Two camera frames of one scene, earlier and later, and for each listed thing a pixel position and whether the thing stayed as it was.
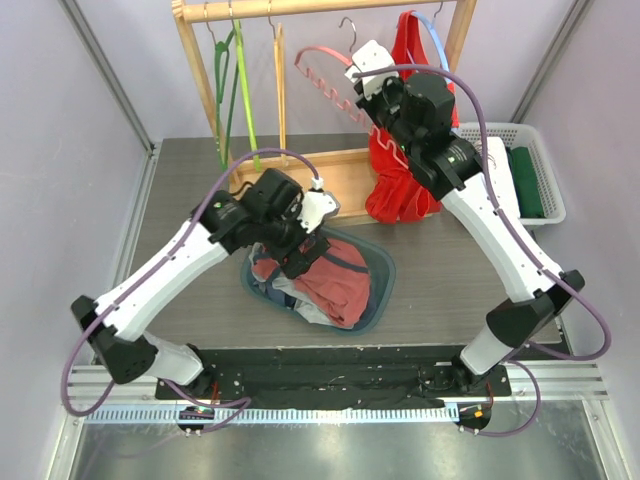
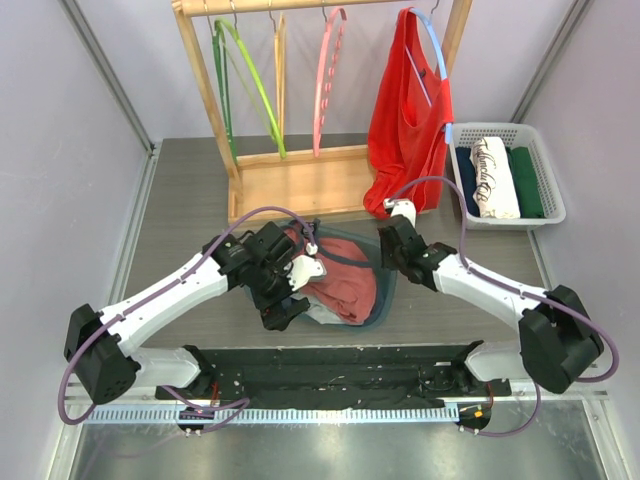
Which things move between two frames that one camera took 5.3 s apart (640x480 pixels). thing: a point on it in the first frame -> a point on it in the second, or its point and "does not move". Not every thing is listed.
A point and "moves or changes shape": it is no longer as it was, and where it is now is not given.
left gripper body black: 297,260 -> 277,312
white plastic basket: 526,135 does not move
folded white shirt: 501,178 does not move
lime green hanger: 257,157 -> 275,129
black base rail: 342,378 does not move
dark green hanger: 225,78 moves or changes shape
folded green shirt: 531,201 does not move
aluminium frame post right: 574,18 does not move
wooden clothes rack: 337,167 does not move
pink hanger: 356,111 -> 329,54
